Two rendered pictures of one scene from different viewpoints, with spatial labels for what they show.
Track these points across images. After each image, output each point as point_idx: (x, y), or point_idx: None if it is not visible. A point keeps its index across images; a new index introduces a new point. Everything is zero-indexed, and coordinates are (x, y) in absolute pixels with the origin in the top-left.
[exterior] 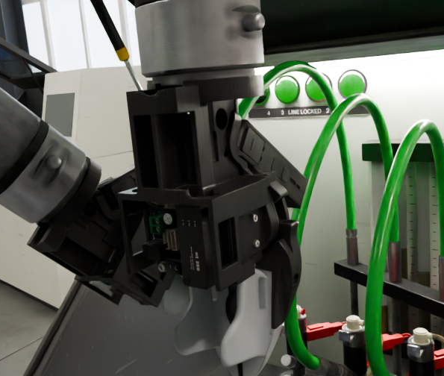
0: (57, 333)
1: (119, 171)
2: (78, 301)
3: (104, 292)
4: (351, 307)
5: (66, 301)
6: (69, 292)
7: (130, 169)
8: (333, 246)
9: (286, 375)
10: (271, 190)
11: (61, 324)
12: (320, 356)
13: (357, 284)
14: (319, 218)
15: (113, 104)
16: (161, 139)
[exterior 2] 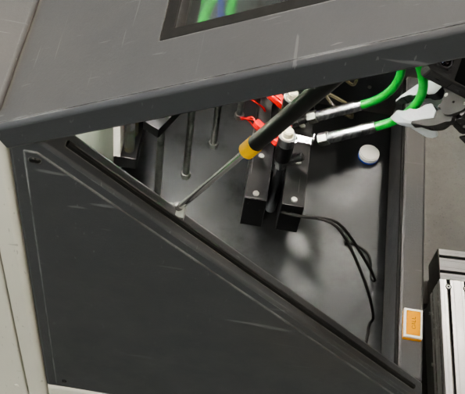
0: (357, 341)
1: None
2: (334, 320)
3: None
4: (163, 143)
5: (335, 338)
6: (329, 335)
7: None
8: (102, 140)
9: (255, 193)
10: None
11: (351, 338)
12: (352, 102)
13: (109, 144)
14: (98, 132)
15: None
16: None
